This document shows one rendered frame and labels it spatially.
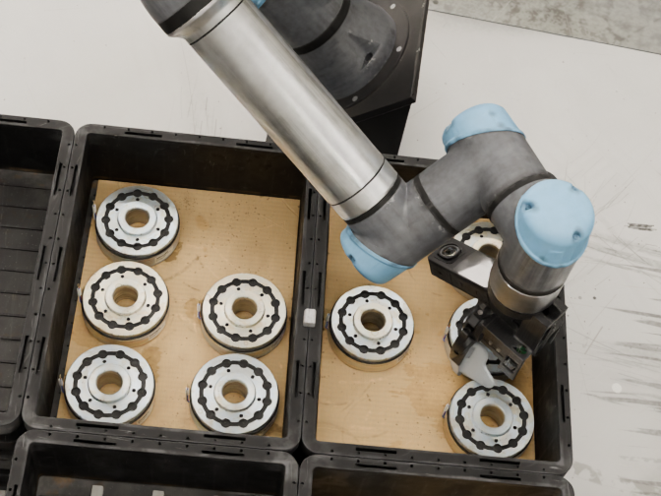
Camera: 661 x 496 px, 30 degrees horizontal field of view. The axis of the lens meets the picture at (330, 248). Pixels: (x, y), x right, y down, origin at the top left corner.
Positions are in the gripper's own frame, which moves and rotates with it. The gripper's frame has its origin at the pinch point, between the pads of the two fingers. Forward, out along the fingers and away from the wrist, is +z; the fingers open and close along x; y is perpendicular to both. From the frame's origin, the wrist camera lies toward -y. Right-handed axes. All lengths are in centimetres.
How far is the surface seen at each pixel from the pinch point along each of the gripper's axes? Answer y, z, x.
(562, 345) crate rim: 8.2, -8.0, 4.5
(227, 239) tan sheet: -31.9, 2.1, -10.2
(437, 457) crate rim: 7.3, -7.9, -16.2
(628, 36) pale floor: -43, 85, 133
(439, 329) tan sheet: -5.1, 2.1, 0.5
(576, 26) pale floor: -54, 85, 126
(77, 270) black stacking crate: -41.2, 2.6, -26.8
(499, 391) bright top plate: 5.9, -0.8, -1.7
